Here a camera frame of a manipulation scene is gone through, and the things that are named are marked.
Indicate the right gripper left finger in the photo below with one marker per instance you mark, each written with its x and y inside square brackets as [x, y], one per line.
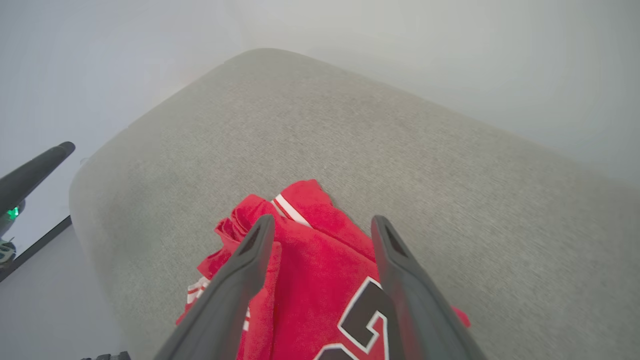
[230, 300]

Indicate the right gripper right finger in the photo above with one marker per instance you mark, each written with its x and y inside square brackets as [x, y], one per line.
[415, 310]

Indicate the red and white basketball jersey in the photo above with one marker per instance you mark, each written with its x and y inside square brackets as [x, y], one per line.
[320, 280]

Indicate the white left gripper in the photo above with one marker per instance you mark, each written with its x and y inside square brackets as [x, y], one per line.
[11, 216]

